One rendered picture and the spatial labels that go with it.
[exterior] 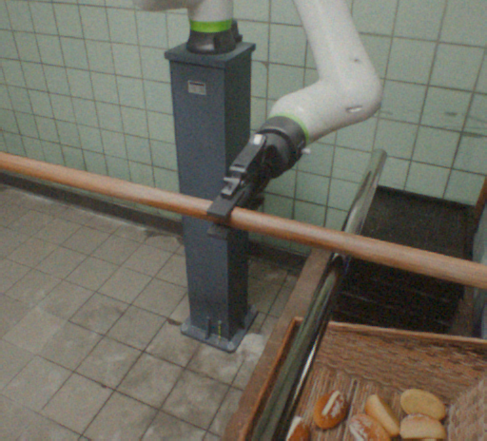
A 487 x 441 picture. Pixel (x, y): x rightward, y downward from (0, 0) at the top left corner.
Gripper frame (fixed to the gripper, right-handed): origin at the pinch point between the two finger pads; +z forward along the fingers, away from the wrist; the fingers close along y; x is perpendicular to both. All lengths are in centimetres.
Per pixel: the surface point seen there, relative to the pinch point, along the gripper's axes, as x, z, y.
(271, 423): -16.8, 26.7, 1.8
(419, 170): -28, -122, 52
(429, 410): -40, -20, 56
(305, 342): -17.1, 16.3, 1.9
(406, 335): -31, -25, 41
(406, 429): -36, -13, 55
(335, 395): -20, -14, 55
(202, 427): 24, -27, 120
